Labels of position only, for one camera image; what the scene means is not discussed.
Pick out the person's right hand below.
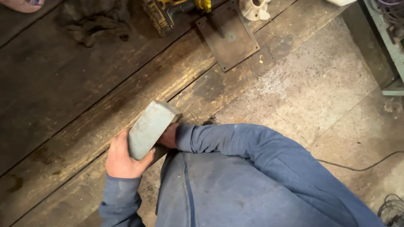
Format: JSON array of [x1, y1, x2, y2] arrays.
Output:
[[157, 122, 180, 149]]

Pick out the person's left hand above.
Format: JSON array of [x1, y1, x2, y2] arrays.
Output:
[[105, 127, 156, 179]]

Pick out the grey metal block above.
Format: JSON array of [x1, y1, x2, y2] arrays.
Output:
[[128, 100, 183, 161]]

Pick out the person's blue sweatshirt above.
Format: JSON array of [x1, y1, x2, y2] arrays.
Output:
[[154, 148, 386, 227]]

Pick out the rusty rectangular metal plate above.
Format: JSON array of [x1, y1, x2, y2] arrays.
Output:
[[195, 1, 260, 73]]

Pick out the dark crumpled rag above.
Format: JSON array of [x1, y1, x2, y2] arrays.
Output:
[[54, 0, 133, 48]]

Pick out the cream plastic flanged fitting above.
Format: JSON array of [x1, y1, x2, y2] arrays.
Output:
[[239, 0, 272, 22]]

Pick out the white plastic container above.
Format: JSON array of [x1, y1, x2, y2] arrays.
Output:
[[326, 0, 358, 7]]

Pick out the yellow and black cordless drill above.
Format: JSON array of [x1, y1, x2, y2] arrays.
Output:
[[141, 0, 213, 38]]

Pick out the black floor cable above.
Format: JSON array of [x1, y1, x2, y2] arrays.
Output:
[[316, 150, 404, 172]]

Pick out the coil of dark wires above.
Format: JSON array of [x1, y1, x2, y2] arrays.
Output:
[[377, 194, 404, 227]]

